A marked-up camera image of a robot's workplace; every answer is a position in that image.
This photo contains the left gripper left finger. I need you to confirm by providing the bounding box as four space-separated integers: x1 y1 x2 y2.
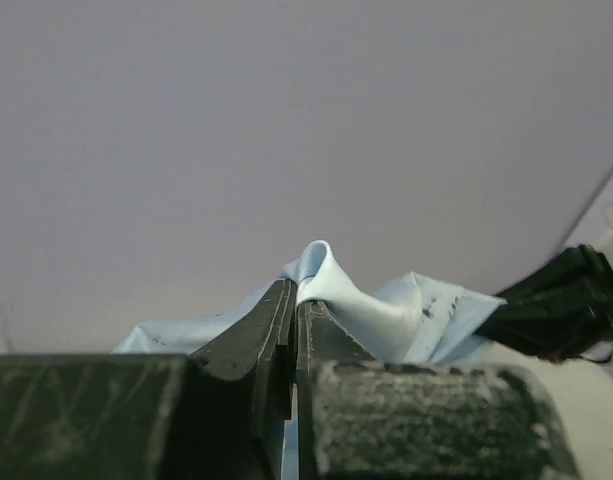
0 280 296 479

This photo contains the light blue pillowcase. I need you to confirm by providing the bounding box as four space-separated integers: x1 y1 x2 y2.
115 240 504 364

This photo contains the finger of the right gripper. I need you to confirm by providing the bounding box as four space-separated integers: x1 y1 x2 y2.
478 244 613 360

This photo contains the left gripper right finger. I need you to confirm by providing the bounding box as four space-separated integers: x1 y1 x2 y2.
296 301 581 479

